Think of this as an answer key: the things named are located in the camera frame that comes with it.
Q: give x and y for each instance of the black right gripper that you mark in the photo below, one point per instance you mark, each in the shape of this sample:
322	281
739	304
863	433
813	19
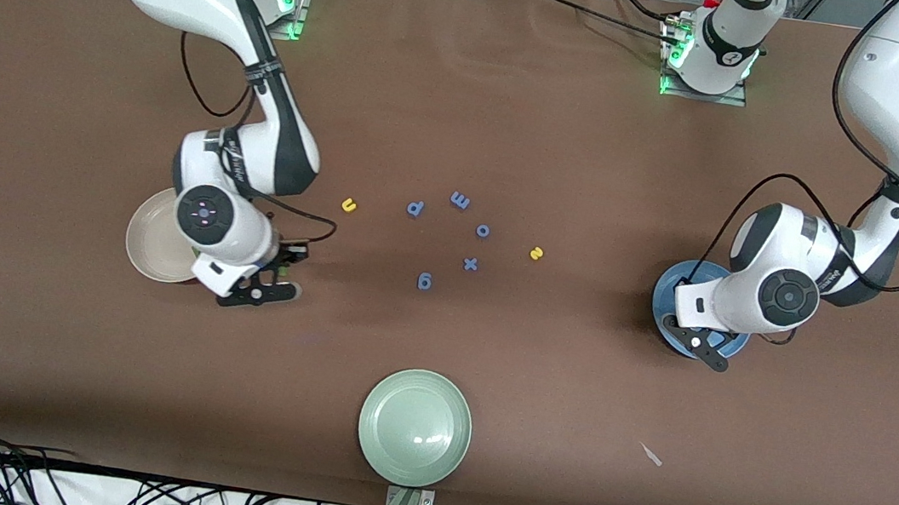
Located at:
288	254

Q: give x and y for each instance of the yellow foam letter u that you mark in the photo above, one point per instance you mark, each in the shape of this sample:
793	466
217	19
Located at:
347	207

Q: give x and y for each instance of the yellow foam letter s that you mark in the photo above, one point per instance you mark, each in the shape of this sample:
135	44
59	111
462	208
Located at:
536	254

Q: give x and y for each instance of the blue foam letter p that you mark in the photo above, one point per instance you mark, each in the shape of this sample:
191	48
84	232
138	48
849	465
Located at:
413	210

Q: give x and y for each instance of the blue foam letter g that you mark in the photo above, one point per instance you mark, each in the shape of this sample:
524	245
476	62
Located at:
427	283

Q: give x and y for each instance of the beige plate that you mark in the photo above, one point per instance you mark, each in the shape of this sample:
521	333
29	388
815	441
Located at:
146	241

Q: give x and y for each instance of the blue foam letter m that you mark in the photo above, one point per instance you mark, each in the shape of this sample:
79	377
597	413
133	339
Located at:
460	201

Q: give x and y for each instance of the blue foam letter x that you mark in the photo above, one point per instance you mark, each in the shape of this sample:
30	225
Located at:
470	264

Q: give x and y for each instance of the blue foam letter o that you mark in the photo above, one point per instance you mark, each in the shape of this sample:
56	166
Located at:
479	230

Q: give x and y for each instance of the green plate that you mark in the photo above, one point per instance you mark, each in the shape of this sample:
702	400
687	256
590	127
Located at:
415	428

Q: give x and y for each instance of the blue plate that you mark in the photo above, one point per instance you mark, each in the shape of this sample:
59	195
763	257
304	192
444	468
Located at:
664	300

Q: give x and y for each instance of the white paper scrap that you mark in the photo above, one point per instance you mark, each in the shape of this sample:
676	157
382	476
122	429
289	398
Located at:
652	456

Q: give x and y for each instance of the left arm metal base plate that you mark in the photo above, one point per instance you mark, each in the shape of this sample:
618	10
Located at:
734	100

